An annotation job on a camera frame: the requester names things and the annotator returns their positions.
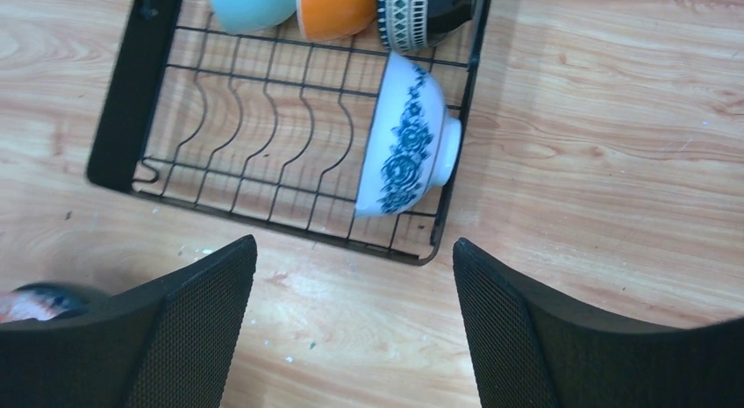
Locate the red patterned bowl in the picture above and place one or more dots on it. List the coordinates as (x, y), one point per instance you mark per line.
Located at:
(47, 300)

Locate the black wire dish rack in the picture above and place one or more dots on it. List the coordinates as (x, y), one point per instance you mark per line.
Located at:
(264, 129)

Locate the white orange bowl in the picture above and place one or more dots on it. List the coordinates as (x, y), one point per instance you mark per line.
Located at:
(325, 20)

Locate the blue floral bowl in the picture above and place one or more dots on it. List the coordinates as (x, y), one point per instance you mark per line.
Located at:
(413, 142)

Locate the pale green bowl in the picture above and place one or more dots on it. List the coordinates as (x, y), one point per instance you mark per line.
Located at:
(245, 16)

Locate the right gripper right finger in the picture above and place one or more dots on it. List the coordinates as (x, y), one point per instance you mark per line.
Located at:
(534, 346)

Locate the black cream patterned bowl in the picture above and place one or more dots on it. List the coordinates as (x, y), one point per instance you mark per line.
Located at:
(411, 25)

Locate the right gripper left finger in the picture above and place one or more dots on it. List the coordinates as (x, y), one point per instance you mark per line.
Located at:
(165, 343)

